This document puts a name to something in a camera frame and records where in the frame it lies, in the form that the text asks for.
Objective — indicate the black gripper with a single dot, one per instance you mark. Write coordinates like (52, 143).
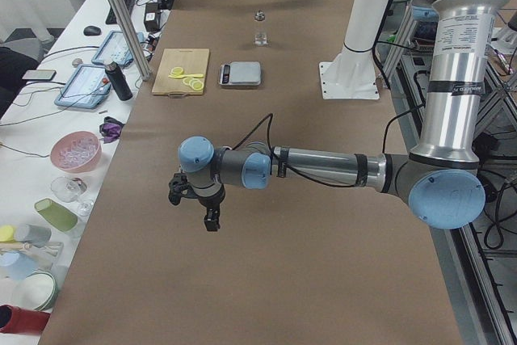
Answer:
(211, 201)

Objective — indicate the glass sauce bottle metal spout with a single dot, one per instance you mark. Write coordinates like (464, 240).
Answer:
(260, 34)

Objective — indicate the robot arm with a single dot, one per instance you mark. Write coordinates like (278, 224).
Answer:
(437, 179)

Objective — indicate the green plastic cup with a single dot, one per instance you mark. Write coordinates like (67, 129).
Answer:
(56, 215)

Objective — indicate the silver digital kitchen scale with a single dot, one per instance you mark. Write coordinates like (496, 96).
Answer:
(240, 74)

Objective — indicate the grey plastic cup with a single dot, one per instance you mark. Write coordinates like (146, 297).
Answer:
(36, 235)

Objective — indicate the yellow plastic cup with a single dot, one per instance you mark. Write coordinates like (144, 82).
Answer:
(7, 233)

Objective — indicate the light blue plastic cup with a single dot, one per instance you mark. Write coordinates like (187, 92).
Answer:
(17, 265)

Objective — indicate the red cup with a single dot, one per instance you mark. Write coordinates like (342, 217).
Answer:
(16, 320)

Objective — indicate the purple cloth bundle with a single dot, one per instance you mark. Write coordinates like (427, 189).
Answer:
(110, 129)

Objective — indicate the pink bowl with ice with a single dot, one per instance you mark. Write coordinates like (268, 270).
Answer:
(77, 152)

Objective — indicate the yellow plastic knife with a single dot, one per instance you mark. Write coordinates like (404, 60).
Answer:
(179, 76)

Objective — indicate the wooden cutting board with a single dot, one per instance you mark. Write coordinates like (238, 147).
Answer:
(193, 61)

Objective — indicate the near teach pendant tablet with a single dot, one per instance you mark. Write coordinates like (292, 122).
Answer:
(87, 88)

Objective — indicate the teach pendant tablet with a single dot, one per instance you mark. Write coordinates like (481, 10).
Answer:
(87, 88)
(113, 47)

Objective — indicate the black thermos bottle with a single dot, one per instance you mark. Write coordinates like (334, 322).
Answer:
(117, 79)

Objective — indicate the far teach pendant tablet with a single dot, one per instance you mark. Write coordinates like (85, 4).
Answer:
(113, 47)

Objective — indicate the white green rimmed bowl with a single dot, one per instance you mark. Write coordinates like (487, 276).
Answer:
(36, 292)

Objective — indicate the black power adapter box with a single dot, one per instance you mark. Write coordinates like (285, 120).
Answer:
(152, 17)

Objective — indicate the black computer mouse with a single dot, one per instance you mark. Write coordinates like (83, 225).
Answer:
(92, 31)

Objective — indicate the black smartphone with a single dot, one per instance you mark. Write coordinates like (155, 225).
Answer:
(44, 75)

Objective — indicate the aluminium frame post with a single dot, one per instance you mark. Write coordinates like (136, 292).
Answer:
(130, 34)

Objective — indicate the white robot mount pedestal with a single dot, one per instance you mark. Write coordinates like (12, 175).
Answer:
(351, 75)

